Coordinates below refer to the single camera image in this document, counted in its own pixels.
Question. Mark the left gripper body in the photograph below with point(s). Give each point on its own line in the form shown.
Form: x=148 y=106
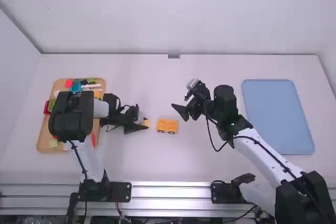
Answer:
x=127 y=117

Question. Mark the pale green toy brick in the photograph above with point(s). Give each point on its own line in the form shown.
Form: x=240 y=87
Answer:
x=53 y=144

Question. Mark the yellow toy brick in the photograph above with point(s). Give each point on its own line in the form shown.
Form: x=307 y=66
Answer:
x=146 y=123
x=98 y=95

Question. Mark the blue mat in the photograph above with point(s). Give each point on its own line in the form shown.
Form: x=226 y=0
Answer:
x=278 y=116

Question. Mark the yellow toy car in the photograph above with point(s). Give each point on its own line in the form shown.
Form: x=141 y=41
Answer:
x=168 y=126

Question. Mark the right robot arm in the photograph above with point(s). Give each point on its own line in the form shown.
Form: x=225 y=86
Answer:
x=252 y=148

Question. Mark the large green toy brick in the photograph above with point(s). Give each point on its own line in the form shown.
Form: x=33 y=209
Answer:
x=53 y=104

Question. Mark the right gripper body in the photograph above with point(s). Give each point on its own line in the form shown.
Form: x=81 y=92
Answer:
x=200 y=108

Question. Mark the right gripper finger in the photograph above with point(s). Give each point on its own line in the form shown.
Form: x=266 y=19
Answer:
x=181 y=109
x=186 y=118

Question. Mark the silver rails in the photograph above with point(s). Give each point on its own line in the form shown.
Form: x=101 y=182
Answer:
x=170 y=195

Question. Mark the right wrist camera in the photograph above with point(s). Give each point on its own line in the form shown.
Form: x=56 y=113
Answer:
x=193 y=85

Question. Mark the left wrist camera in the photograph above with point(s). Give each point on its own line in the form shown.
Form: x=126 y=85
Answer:
x=140 y=117

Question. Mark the tan tray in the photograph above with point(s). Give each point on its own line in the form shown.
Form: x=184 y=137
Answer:
x=44 y=134

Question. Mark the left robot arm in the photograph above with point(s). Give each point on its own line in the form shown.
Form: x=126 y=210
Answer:
x=71 y=119

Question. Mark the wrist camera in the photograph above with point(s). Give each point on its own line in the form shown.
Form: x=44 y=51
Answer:
x=140 y=117
x=193 y=85

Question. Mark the long white toy brick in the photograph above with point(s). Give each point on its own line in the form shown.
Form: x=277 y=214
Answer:
x=92 y=86

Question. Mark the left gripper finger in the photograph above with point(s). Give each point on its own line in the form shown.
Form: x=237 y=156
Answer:
x=134 y=129

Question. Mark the coral red toy brick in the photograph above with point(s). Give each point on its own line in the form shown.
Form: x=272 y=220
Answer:
x=93 y=140
x=68 y=83

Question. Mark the light blue toy brick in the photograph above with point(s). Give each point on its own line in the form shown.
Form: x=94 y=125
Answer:
x=76 y=87

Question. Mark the dark blue toy brick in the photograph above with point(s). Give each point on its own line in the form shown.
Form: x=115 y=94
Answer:
x=80 y=80

